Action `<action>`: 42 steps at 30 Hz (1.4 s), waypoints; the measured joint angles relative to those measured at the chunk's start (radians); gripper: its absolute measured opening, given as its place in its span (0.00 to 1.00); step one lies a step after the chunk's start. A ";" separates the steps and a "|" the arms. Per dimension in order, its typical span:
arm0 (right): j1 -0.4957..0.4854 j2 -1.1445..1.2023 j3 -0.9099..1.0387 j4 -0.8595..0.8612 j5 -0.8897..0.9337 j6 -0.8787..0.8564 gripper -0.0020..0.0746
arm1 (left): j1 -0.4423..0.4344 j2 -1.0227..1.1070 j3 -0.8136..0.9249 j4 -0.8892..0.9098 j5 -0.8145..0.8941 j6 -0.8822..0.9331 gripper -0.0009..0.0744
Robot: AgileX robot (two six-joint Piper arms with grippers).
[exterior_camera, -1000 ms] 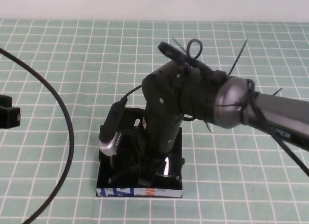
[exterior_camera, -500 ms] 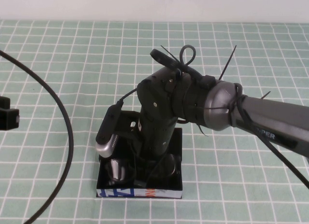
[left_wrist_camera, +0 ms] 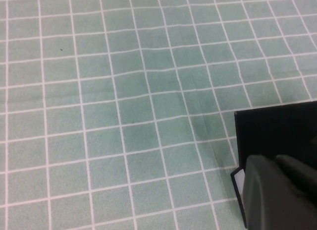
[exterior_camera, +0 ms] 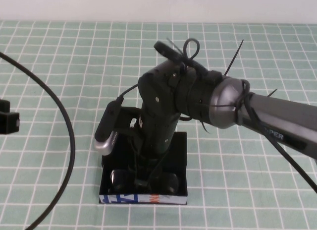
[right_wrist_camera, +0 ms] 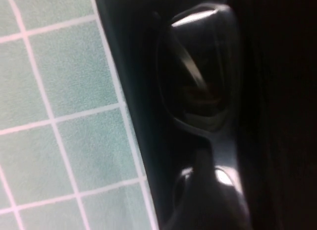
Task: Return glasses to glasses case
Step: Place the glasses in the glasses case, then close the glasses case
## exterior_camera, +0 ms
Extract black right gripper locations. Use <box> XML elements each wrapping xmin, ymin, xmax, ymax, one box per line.
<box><xmin>133</xmin><ymin>60</ymin><xmax>197</xmax><ymax>188</ymax></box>

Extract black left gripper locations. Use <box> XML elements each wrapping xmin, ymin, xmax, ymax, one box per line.
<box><xmin>0</xmin><ymin>100</ymin><xmax>20</xmax><ymax>135</ymax></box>

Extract black framed glasses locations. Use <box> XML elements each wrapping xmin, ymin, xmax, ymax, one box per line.
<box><xmin>108</xmin><ymin>168</ymin><xmax>179</xmax><ymax>194</ymax></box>

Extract black printed glasses case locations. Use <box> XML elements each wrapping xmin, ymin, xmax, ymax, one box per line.
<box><xmin>98</xmin><ymin>131</ymin><xmax>188</xmax><ymax>206</ymax></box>

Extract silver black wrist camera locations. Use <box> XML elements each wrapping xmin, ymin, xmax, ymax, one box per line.
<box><xmin>94</xmin><ymin>100</ymin><xmax>124</xmax><ymax>156</ymax></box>

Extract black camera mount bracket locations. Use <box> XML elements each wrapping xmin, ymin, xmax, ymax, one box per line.
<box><xmin>116</xmin><ymin>106</ymin><xmax>145</xmax><ymax>143</ymax></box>

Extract thick black cable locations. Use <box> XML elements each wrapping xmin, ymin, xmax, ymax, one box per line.
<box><xmin>0</xmin><ymin>51</ymin><xmax>76</xmax><ymax>230</ymax></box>

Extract thin black camera cable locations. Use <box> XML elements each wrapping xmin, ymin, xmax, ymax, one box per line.
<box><xmin>118</xmin><ymin>38</ymin><xmax>317</xmax><ymax>191</ymax></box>

